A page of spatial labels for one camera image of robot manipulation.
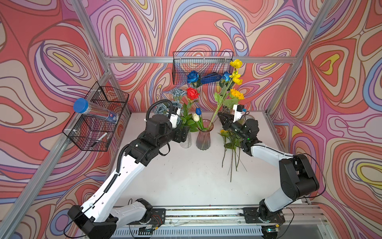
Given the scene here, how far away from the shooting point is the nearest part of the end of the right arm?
74cm

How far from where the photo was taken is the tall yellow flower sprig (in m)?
0.72

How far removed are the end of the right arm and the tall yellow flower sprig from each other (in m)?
0.04
